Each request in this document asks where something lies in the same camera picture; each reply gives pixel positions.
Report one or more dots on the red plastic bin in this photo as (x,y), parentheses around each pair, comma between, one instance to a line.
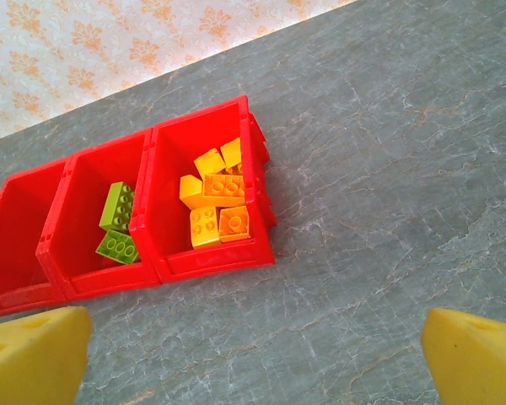
(80,219)
(168,202)
(12,236)

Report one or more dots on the yellow-orange lego brick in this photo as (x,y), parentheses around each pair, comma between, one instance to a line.
(204,227)

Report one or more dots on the green lego brick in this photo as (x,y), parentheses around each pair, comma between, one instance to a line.
(117,204)
(118,246)

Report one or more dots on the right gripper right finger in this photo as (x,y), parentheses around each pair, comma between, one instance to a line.
(476,363)

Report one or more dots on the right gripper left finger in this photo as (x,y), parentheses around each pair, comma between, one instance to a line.
(33,358)

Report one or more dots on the long orange lego brick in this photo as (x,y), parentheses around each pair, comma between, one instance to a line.
(223,185)

